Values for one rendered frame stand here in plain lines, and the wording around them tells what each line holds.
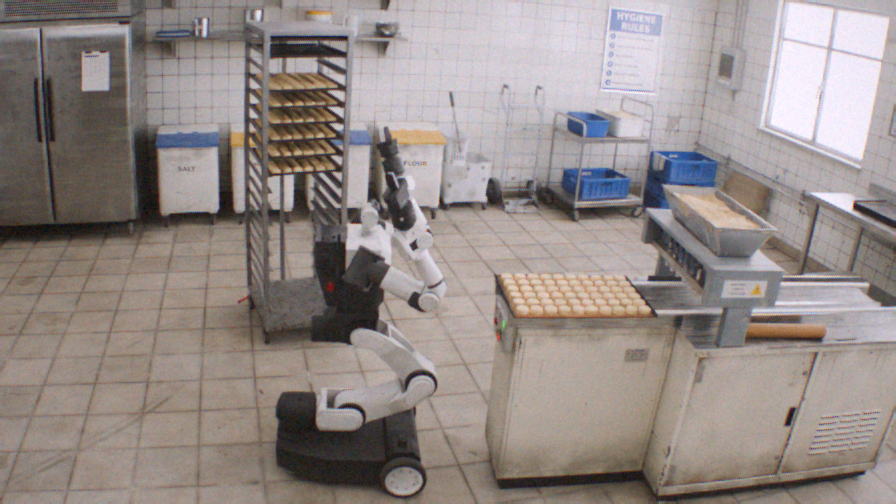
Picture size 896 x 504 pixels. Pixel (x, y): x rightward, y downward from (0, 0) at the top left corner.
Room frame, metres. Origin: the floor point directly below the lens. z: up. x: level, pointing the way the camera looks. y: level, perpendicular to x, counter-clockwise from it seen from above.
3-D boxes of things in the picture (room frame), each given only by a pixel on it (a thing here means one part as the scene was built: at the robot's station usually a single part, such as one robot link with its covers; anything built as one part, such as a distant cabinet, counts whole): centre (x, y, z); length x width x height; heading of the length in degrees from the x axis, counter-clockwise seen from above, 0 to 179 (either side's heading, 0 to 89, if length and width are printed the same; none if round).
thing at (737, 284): (2.82, -1.11, 1.01); 0.72 x 0.33 x 0.34; 9
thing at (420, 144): (6.35, 0.42, 0.38); 0.64 x 0.54 x 0.77; 15
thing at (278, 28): (4.01, 0.93, 0.93); 0.64 x 0.51 x 1.78; 26
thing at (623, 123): (6.86, -1.54, 0.90); 0.44 x 0.36 x 0.20; 26
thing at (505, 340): (2.69, -0.25, 0.77); 0.24 x 0.04 x 0.14; 9
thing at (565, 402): (2.74, -0.61, 0.45); 0.70 x 0.34 x 0.90; 99
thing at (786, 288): (2.98, -1.20, 0.87); 2.01 x 0.03 x 0.07; 99
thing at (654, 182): (7.00, -2.31, 0.30); 0.60 x 0.40 x 0.20; 107
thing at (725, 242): (2.82, -1.11, 1.25); 0.56 x 0.29 x 0.14; 9
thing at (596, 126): (6.69, -1.20, 0.88); 0.40 x 0.30 x 0.16; 21
